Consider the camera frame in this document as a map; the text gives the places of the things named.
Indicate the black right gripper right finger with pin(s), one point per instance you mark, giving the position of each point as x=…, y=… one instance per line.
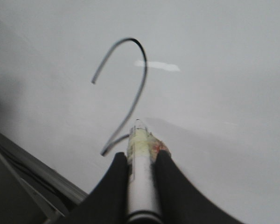
x=181, y=202

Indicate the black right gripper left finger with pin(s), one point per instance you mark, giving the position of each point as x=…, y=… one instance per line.
x=106, y=204

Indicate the white black whiteboard marker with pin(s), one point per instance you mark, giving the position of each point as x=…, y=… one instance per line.
x=142, y=202

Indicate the grey aluminium whiteboard tray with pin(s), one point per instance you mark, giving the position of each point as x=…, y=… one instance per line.
x=30, y=191

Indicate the white glossy whiteboard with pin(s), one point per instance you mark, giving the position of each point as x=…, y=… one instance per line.
x=212, y=93

